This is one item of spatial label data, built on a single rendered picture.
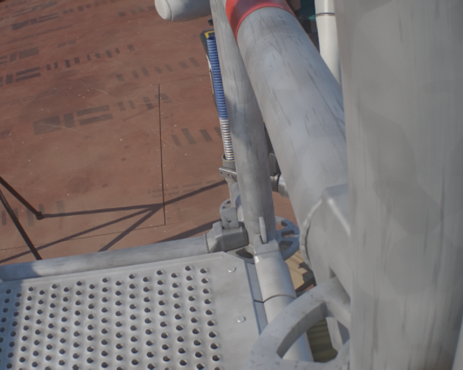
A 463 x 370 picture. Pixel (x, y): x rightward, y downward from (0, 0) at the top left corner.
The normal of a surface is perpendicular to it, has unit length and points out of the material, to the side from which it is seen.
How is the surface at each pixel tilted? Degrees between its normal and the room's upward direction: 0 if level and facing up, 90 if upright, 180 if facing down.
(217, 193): 0
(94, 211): 0
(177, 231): 0
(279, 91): 41
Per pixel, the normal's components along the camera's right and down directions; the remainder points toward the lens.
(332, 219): -0.95, 0.26
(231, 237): 0.29, 0.48
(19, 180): -0.13, -0.83
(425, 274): -0.33, 0.54
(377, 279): -0.76, 0.43
